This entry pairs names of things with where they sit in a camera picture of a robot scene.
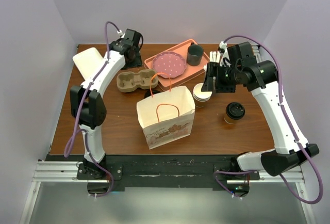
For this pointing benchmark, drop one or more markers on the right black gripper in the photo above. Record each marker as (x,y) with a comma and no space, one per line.
(214,69)

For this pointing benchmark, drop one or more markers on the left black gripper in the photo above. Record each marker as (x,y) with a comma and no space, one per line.
(137,62)

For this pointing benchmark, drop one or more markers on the black coffee cup lid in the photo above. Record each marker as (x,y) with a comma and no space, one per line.
(235,110)

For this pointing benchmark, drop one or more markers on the single brown paper cup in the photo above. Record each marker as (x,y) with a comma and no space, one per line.
(229,119)

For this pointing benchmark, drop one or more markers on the paper bag with orange handles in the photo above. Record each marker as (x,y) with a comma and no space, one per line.
(167,116)

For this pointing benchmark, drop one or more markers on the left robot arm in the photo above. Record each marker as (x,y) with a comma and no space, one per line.
(87,104)

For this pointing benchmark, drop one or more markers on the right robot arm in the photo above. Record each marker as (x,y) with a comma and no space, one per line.
(261,79)

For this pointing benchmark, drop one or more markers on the white takeout box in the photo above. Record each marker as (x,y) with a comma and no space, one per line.
(88,62)

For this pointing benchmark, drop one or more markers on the stack of paper cups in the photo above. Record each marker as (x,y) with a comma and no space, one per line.
(200,97)

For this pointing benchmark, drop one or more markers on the white wrapped stirrer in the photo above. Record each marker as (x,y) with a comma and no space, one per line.
(218,56)
(213,56)

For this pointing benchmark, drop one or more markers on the dark grey mug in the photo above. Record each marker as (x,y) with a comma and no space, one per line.
(194,54)

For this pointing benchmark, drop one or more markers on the cardboard cup carrier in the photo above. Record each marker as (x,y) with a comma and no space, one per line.
(130,81)

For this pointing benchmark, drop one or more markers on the pink dotted plate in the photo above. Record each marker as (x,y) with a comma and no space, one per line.
(169,64)

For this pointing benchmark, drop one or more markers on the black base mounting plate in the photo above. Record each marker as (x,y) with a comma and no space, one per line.
(169,171)

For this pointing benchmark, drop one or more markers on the aluminium frame rail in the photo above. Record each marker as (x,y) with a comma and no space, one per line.
(58,196)

